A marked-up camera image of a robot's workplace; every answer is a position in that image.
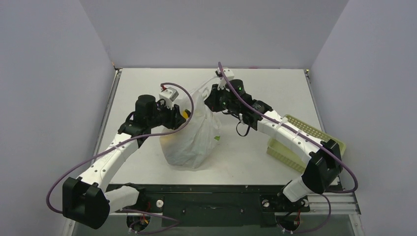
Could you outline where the white plastic bag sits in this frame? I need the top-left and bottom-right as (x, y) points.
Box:
(159, 77), (221, 168)

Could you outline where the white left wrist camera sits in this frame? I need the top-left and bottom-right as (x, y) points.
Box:
(159, 88), (179, 105)

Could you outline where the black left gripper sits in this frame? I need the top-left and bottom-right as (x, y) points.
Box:
(148, 100), (185, 129)

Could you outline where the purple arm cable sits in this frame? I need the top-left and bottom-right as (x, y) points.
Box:
(217, 61), (359, 193)
(45, 82), (195, 215)

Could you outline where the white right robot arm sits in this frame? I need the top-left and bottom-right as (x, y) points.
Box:
(204, 79), (343, 210)

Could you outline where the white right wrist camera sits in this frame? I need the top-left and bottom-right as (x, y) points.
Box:
(215, 67), (235, 80)

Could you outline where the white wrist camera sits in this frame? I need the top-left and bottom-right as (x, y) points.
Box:
(215, 67), (235, 80)
(159, 88), (179, 105)

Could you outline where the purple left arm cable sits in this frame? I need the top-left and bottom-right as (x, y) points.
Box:
(45, 82), (195, 215)

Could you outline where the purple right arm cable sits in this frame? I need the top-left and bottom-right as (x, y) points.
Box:
(217, 61), (359, 193)

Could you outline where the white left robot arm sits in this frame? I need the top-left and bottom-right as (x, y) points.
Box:
(62, 91), (186, 229)

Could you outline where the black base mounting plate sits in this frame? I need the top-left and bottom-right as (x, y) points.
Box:
(101, 184), (310, 228)

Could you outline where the yellow-green perforated plastic basket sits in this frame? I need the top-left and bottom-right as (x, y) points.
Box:
(267, 115), (346, 174)

